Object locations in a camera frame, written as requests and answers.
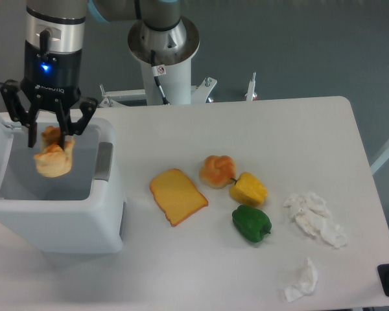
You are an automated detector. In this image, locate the yellow bell pepper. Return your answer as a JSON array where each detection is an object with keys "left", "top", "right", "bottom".
[{"left": 229, "top": 172, "right": 268, "bottom": 207}]

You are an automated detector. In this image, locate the orange toast bread slice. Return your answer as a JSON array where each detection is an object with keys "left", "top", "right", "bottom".
[{"left": 149, "top": 168, "right": 209, "bottom": 227}]

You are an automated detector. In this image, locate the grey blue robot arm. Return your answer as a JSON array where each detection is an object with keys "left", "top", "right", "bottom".
[{"left": 0, "top": 1, "right": 199, "bottom": 147}]

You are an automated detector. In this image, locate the white trash can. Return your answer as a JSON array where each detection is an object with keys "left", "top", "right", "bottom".
[{"left": 0, "top": 116, "right": 126, "bottom": 254}]

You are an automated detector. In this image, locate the large crumpled white tissue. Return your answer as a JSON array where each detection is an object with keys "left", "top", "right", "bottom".
[{"left": 283, "top": 192, "right": 348, "bottom": 249}]

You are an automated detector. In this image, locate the small crumpled white tissue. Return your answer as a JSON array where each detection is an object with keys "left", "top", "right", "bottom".
[{"left": 283, "top": 257, "right": 318, "bottom": 303}]

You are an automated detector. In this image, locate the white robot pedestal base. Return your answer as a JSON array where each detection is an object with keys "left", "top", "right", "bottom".
[{"left": 99, "top": 16, "right": 259, "bottom": 108}]

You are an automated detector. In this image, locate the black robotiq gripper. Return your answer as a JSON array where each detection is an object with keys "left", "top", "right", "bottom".
[{"left": 0, "top": 42, "right": 97, "bottom": 149}]

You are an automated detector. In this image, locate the grey robot cable with tag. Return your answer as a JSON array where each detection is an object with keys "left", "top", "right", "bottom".
[{"left": 150, "top": 50, "right": 172, "bottom": 106}]

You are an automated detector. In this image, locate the round knotted bread roll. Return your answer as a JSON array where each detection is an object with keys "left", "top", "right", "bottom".
[{"left": 198, "top": 155, "right": 237, "bottom": 189}]

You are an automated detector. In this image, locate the green bell pepper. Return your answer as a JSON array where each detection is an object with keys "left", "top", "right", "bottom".
[{"left": 232, "top": 205, "right": 272, "bottom": 243}]

